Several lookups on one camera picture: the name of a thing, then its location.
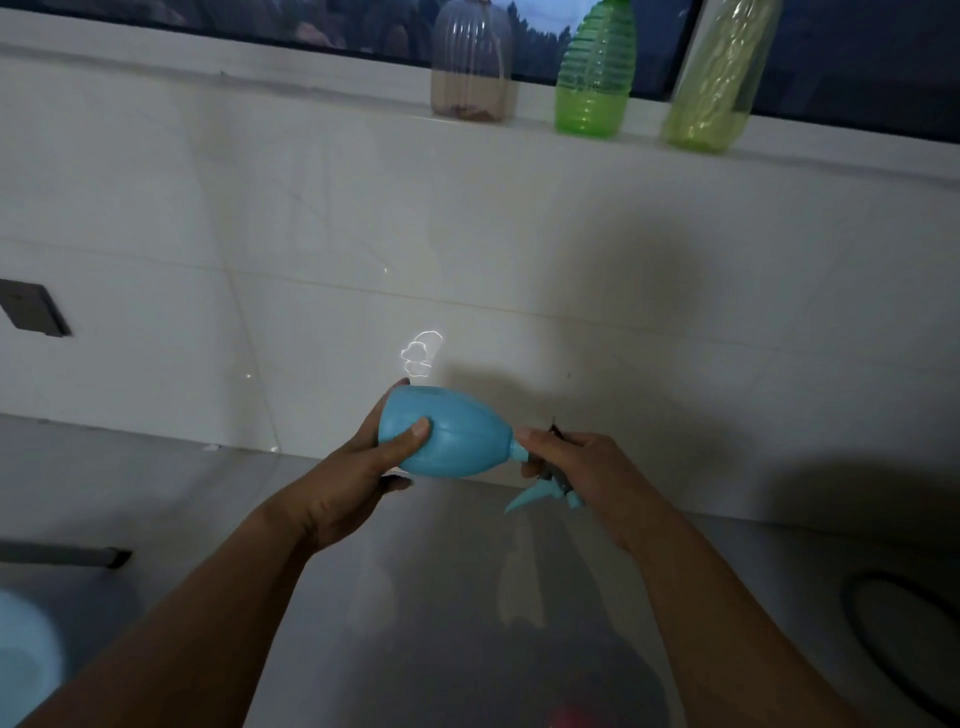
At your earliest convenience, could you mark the person's right hand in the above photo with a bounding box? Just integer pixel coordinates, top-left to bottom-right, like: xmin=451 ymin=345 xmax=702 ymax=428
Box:
xmin=513 ymin=425 xmax=678 ymax=554

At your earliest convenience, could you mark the person's left hand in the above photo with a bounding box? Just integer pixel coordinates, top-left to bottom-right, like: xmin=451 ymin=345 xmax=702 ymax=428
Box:
xmin=269 ymin=378 xmax=433 ymax=556

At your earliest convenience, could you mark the blue spray bottle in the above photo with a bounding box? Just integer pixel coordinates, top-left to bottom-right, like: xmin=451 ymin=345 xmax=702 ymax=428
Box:
xmin=377 ymin=384 xmax=529 ymax=480

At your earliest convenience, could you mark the green ribbed spray bottle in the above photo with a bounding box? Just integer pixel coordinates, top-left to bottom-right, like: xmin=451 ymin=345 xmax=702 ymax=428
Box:
xmin=554 ymin=0 xmax=640 ymax=139

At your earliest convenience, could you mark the yellow-green spray bottle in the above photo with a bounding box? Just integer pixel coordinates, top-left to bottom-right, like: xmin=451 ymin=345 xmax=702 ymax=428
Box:
xmin=659 ymin=0 xmax=786 ymax=156

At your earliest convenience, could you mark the clear bottle with orange sprayer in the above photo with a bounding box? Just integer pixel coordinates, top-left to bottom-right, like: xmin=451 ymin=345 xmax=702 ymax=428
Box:
xmin=429 ymin=0 xmax=516 ymax=124

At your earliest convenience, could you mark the person's right forearm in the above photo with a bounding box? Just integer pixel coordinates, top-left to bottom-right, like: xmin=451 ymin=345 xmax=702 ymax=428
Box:
xmin=622 ymin=517 xmax=864 ymax=728

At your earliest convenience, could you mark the person's left forearm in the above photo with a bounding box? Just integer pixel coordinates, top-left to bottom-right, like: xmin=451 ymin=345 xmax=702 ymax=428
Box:
xmin=18 ymin=509 xmax=318 ymax=728

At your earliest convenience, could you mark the grey metal bar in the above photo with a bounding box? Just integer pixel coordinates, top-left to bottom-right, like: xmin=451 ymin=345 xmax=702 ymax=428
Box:
xmin=0 ymin=539 xmax=134 ymax=571

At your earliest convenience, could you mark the blue plastic basin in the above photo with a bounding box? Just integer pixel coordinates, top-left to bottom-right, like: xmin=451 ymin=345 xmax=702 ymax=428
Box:
xmin=0 ymin=588 xmax=66 ymax=728

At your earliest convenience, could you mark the white framed window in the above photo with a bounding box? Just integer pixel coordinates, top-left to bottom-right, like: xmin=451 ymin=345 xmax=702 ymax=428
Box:
xmin=0 ymin=0 xmax=960 ymax=148

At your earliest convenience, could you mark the dark grey wall plate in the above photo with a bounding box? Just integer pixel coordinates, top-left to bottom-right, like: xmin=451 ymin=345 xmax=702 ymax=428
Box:
xmin=0 ymin=278 xmax=73 ymax=340

